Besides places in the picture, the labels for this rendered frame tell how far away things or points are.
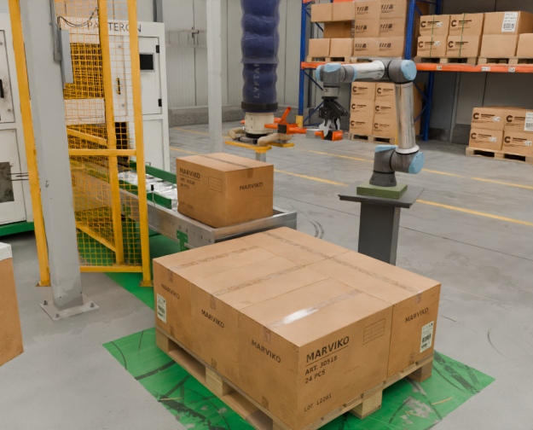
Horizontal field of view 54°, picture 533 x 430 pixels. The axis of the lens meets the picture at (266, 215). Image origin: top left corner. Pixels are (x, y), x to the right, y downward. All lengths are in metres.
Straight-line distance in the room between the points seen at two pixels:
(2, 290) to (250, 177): 1.91
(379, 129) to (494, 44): 2.73
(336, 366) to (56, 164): 2.09
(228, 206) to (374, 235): 1.06
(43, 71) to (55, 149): 0.46
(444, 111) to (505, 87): 1.29
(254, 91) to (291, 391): 1.74
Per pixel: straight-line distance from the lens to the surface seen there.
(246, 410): 2.64
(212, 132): 6.56
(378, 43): 11.23
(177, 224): 3.61
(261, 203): 3.51
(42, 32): 3.41
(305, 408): 2.31
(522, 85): 11.37
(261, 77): 3.17
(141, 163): 3.75
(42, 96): 3.40
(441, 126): 11.98
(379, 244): 3.74
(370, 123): 11.39
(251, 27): 3.17
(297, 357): 2.14
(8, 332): 2.00
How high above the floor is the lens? 1.61
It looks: 16 degrees down
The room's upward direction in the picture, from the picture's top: 1 degrees clockwise
